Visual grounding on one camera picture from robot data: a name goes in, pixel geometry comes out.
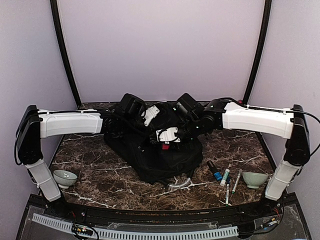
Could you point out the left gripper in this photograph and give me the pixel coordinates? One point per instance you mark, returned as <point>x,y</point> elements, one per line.
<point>144,136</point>

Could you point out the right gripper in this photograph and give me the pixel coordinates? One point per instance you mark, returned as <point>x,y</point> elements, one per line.
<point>187,147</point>

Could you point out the pink highlighter marker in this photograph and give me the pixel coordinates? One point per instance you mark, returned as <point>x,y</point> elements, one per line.
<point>165,146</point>

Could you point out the black student bag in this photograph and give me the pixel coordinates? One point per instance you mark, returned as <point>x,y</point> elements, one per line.
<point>146,157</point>

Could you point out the blue highlighter marker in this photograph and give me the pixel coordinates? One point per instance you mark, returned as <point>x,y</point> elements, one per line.
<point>216,173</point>

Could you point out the green whiteboard pen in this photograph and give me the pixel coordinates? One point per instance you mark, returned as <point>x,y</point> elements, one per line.
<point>236,181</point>

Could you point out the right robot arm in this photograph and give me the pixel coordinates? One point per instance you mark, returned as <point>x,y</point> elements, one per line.
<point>227,113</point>

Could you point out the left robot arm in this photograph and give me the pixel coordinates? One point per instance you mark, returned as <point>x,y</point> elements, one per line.
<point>38,126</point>

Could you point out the left pale green bowl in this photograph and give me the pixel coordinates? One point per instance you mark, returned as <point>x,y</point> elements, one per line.
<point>64,179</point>

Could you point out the pale green bowl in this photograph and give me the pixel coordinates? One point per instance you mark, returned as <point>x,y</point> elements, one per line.
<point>254,180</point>
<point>64,179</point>

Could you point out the right pale green bowl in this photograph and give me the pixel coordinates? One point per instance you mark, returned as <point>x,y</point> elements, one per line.
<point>254,180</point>

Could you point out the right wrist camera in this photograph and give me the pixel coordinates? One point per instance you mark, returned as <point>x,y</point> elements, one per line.
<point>174,118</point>

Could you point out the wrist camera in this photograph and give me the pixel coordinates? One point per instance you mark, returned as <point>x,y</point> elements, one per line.
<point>174,118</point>
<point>134,108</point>

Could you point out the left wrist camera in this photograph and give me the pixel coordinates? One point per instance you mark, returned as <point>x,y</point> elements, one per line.
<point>134,108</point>

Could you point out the black front rail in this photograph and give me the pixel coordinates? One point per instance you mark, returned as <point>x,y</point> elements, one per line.
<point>233,215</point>

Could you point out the white slotted cable duct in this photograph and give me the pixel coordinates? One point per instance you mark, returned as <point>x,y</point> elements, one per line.
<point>121,231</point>

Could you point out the left black frame post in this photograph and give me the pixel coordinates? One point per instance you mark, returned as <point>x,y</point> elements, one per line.
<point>63,51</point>

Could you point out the black frame post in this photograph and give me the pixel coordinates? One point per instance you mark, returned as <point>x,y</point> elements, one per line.
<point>259,51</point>
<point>63,51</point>

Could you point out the right black frame post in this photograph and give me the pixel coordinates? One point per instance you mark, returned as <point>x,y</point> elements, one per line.
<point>259,51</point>

